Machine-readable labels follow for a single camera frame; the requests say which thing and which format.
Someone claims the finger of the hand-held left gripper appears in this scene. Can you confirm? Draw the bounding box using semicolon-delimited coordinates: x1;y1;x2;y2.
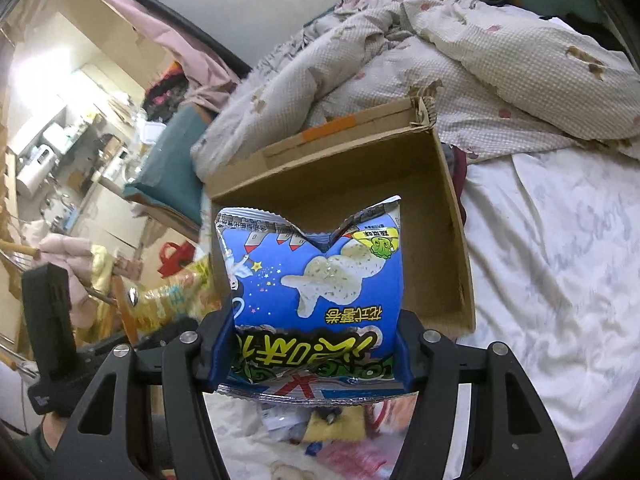
77;317;201;361

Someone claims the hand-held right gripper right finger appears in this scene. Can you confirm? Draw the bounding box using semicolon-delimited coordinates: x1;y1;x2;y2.
390;310;573;480

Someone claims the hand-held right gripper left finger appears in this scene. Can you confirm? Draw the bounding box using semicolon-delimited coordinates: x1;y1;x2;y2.
47;300;236;480

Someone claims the yellow orange chip packet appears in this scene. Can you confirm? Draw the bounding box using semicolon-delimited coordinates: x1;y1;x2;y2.
124;254;223;333

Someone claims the blue flag-print snack bag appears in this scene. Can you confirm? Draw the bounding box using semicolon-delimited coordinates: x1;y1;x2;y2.
215;194;406;403

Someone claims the brown cardboard box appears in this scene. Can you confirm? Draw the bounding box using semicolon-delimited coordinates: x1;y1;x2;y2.
204;96;477;348

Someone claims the person's left forearm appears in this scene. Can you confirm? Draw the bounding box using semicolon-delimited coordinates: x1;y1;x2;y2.
12;412;68;471

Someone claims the pink plush toy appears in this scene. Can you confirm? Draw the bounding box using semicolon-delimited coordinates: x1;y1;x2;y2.
40;232;101;328

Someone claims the pale yellow cloth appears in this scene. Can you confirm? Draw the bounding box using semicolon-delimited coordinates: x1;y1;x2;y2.
90;245;121;301

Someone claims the red bag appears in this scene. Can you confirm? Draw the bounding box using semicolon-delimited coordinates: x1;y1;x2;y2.
159;241;198;278

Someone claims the white kettle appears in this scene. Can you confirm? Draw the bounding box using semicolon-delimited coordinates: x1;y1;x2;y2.
17;145;53;197

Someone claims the teal pillow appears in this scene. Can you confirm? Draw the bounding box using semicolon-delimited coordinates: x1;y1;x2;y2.
124;105;216;206

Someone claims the maroon cloth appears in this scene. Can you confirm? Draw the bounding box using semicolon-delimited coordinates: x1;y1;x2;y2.
446;142;469;226

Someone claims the pink curtain cloth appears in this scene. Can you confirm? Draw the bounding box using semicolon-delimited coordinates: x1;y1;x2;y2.
75;0;241;111

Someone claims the checked patterned quilt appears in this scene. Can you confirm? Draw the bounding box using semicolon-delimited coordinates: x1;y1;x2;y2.
190;0;640;186

